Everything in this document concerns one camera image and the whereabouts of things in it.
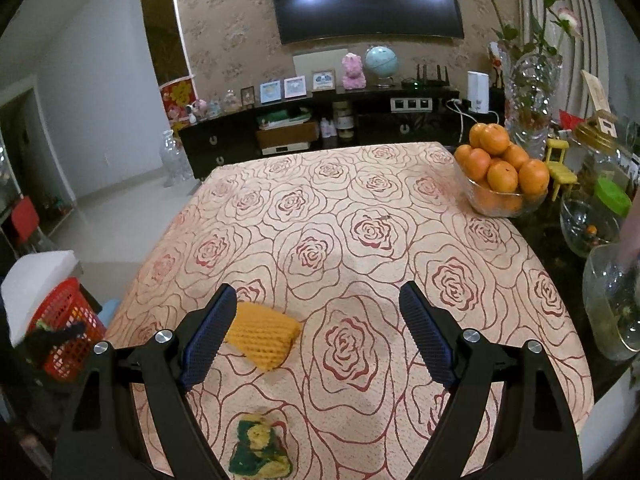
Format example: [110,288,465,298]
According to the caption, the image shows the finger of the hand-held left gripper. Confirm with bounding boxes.
[27,321,87,361]

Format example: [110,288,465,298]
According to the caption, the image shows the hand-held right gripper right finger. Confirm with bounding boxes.
[398,281,585,480]

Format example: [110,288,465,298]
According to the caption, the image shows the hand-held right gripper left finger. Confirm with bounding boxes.
[52,283,238,480]

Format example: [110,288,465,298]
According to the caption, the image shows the red plastic mesh basket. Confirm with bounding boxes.
[26,277,108,383]

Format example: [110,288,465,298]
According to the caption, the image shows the yellow foam fruit net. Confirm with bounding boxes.
[225,301,302,372]

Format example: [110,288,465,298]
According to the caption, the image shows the light blue plastic stool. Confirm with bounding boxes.
[97,299,121,333]

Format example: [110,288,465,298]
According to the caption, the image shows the green yellow crumpled wrapper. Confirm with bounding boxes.
[228,411,294,478]

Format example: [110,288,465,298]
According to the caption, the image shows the red chair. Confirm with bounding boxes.
[10,195,43,246]

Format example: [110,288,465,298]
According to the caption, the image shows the colourful floor toys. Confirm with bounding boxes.
[42,195,71,221]

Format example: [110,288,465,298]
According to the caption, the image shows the glass fruit bowl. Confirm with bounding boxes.
[462,160,548,219]

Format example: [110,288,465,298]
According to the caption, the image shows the rose patterned tablecloth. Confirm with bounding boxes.
[102,141,596,480]

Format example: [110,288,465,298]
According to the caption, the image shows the round glass fishbowl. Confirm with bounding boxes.
[559,195,621,259]

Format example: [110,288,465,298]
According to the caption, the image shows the bowl of oranges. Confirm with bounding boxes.
[453,122,551,213]

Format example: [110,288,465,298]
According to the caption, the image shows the large clear glass bowl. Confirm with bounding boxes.
[582,244,640,362]

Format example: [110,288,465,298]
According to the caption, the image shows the clear plastic water jug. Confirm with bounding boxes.
[159,129,195,188]

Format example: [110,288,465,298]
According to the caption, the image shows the dark wooden television cabinet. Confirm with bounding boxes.
[177,87,506,181]

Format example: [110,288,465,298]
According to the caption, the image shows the white set-top box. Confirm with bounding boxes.
[261,142,313,157]

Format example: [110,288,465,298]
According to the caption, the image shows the pale pink blurred object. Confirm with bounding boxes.
[619,205,640,273]

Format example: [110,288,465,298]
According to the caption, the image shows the yellow miniature chair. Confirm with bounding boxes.
[545,137,578,201]

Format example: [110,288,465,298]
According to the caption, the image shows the cream round container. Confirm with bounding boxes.
[334,101,356,141]

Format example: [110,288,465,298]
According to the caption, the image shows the white socket strip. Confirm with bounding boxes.
[391,96,433,112]

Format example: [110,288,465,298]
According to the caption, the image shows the green lid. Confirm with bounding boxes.
[595,177,632,216]

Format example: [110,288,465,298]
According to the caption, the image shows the green and white packets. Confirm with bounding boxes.
[257,110,316,131]

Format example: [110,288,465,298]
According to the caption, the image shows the red festive poster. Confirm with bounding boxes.
[159,76,197,133]

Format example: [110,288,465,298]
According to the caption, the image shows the white upright device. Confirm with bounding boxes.
[467,71,490,113]

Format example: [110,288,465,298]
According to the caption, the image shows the black router with antennas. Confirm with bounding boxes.
[402,64,448,91]

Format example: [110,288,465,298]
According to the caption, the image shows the tall cut glass vase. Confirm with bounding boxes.
[504,42,563,158]

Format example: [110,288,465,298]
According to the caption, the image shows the glass jar gold lid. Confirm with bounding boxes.
[572,120,640,201]

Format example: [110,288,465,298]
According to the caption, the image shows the pink plush toy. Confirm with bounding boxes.
[342,53,367,90]

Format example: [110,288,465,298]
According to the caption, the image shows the white and red ornament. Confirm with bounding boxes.
[487,42,506,88]

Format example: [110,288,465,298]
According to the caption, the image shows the light blue globe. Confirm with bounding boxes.
[364,45,399,88]

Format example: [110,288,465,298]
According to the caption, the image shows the wooden house ornament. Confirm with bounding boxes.
[580,70,621,136]

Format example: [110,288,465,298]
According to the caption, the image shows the glass vase with roses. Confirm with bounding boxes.
[515,0,601,126]

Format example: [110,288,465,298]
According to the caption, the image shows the white cable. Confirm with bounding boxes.
[445,99,501,146]

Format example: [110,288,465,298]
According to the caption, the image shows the white wall panel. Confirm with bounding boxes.
[293,49,349,92]

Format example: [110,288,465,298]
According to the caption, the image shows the black wall television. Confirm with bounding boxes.
[265,0,465,46]

